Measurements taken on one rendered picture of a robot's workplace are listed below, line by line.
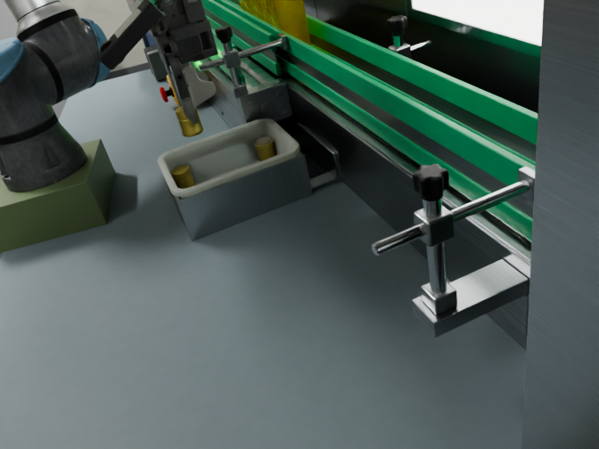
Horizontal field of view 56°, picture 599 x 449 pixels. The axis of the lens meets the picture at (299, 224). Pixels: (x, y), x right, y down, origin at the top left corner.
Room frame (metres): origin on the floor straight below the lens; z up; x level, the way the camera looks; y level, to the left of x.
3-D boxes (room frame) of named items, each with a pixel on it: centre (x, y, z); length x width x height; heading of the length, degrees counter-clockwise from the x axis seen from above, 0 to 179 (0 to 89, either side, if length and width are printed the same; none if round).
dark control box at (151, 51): (1.69, 0.28, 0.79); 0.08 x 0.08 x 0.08; 15
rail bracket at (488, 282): (0.40, -0.14, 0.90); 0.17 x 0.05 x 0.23; 105
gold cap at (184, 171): (0.91, 0.18, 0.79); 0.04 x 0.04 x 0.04
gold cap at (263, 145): (0.95, 0.03, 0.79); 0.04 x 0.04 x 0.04
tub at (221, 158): (0.88, 0.09, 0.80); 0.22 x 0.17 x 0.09; 105
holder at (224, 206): (0.89, 0.07, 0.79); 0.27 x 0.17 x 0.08; 105
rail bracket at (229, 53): (1.02, 0.03, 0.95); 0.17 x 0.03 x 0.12; 105
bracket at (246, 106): (1.03, 0.01, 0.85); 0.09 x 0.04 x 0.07; 105
